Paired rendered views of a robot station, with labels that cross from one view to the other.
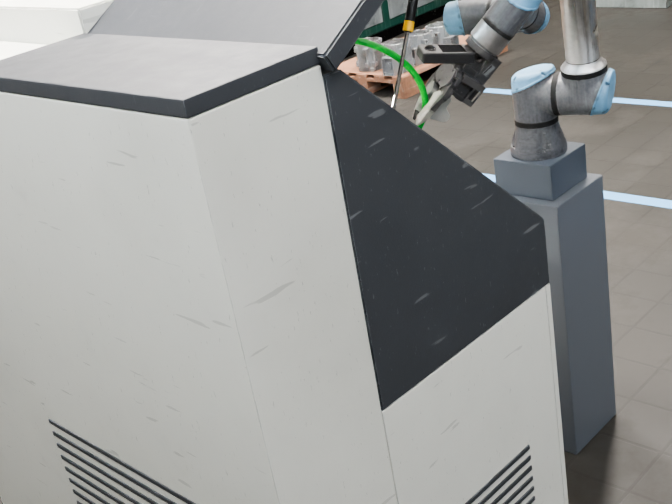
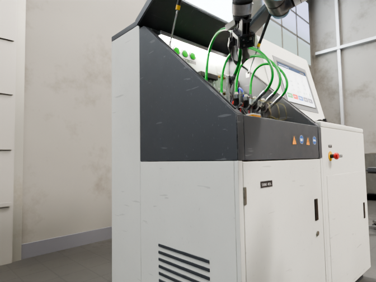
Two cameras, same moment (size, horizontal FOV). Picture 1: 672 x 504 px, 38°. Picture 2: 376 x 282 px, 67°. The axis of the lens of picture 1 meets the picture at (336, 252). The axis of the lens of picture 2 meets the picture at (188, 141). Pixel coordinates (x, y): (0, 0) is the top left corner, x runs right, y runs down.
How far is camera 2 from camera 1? 2.50 m
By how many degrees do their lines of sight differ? 90
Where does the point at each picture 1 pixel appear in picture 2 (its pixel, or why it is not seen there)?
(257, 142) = (122, 48)
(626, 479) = not seen: outside the picture
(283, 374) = (117, 123)
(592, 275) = not seen: outside the picture
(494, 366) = (190, 184)
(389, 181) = (153, 68)
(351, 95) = (145, 34)
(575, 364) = not seen: outside the picture
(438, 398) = (160, 175)
